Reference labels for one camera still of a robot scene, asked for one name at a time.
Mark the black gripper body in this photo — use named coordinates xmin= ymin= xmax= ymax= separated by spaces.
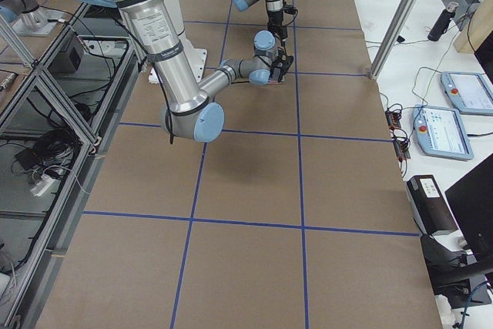
xmin=267 ymin=9 xmax=283 ymax=31
xmin=270 ymin=62 xmax=285 ymax=82

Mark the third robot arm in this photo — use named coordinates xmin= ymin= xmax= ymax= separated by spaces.
xmin=1 ymin=0 xmax=55 ymax=37

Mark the black water bottle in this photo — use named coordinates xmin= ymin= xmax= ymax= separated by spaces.
xmin=428 ymin=2 xmax=459 ymax=42

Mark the near teach pendant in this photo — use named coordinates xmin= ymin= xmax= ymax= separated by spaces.
xmin=412 ymin=105 xmax=474 ymax=161

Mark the teach pendant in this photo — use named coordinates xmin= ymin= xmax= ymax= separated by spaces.
xmin=412 ymin=105 xmax=474 ymax=161
xmin=440 ymin=72 xmax=492 ymax=116

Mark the far teach pendant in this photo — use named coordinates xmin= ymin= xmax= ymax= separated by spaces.
xmin=440 ymin=72 xmax=492 ymax=116

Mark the black brown box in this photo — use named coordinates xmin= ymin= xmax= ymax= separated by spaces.
xmin=406 ymin=174 xmax=458 ymax=236

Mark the black monitor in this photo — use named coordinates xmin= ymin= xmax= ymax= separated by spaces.
xmin=445 ymin=155 xmax=492 ymax=257

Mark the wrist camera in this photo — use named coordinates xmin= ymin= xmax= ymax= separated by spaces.
xmin=277 ymin=48 xmax=293 ymax=74
xmin=283 ymin=5 xmax=297 ymax=15

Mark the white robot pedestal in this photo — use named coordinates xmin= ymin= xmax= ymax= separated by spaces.
xmin=132 ymin=0 xmax=207 ymax=81

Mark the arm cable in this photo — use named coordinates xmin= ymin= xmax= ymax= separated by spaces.
xmin=111 ymin=16 xmax=182 ymax=145

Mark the aluminium frame post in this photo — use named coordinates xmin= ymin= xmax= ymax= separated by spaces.
xmin=368 ymin=0 xmax=417 ymax=80

